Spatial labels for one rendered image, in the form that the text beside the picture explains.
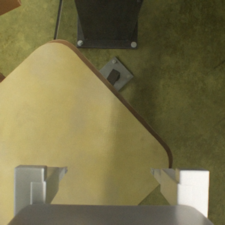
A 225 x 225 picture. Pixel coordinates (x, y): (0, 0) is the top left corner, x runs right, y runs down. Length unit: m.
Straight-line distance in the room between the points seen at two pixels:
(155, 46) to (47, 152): 0.78
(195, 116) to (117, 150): 0.71
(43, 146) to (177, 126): 0.74
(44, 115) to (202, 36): 0.87
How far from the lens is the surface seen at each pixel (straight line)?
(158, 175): 0.16
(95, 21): 1.00
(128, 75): 1.20
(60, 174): 0.16
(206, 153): 1.27
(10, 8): 0.54
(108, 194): 0.59
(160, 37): 1.26
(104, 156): 0.58
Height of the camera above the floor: 1.19
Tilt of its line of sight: 88 degrees down
